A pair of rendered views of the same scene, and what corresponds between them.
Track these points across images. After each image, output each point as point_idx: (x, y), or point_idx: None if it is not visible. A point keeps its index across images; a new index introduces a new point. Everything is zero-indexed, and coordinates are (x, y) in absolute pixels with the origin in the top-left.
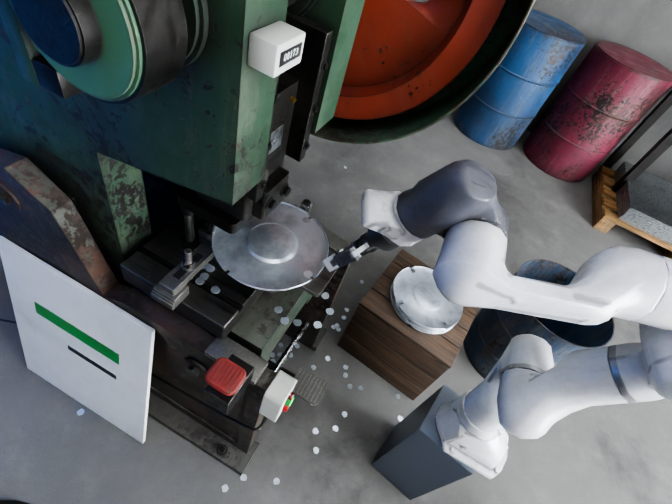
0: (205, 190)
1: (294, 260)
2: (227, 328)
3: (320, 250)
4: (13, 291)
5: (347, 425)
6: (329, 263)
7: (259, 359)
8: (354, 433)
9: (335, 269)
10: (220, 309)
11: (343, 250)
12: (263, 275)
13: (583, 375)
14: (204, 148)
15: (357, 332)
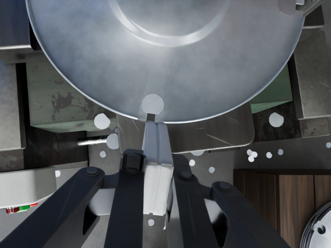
0: None
1: (163, 55)
2: (1, 54)
3: (233, 86)
4: None
5: (162, 232)
6: (143, 146)
7: (14, 133)
8: (159, 242)
9: (215, 146)
10: (10, 19)
11: (122, 194)
12: (78, 27)
13: None
14: None
15: (251, 187)
